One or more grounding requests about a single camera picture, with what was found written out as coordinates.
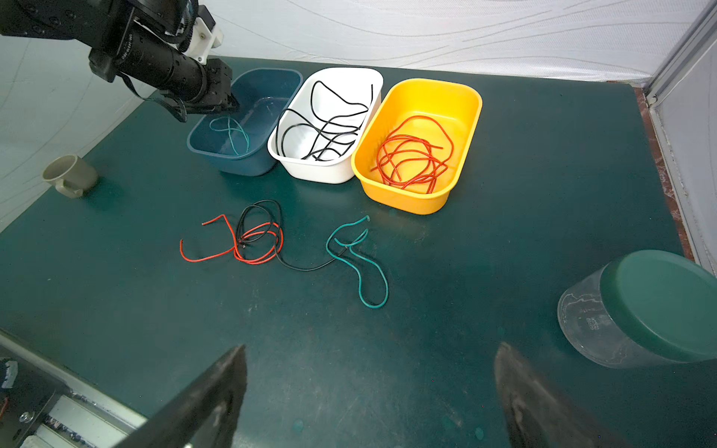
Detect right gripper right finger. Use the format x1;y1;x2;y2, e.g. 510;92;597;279
494;342;629;447

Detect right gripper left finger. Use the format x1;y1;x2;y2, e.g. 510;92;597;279
118;345;248;447

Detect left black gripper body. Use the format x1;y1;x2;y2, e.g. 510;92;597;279
89;24;240;122

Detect green cable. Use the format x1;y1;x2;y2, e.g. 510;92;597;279
208;114;251;157
325;215;390;310

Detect black cables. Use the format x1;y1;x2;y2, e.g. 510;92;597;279
234;199;343;274

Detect black cable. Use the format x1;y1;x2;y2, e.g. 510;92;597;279
275;79;375;162

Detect red cable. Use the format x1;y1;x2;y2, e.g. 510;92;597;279
370;114;456;195

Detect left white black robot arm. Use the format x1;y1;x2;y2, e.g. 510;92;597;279
1;1;239;122

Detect blue plastic bin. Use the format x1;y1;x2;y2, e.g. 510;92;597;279
187;68;304;177

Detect clear plastic lid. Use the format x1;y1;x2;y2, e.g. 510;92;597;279
556;270;670;369

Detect white plastic bin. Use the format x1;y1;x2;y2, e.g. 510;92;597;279
267;67;384;184

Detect beige mug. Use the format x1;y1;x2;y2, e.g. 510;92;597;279
42;155;99;199

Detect green round lid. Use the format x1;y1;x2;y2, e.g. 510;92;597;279
599;250;716;362

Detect yellow plastic bin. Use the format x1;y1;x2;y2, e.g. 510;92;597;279
351;78;484;215

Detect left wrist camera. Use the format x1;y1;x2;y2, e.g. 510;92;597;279
180;5;224;65

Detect aluminium front rail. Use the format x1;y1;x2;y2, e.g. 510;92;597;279
1;332;147;447

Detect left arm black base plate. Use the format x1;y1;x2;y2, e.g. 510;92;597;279
1;345;68;447

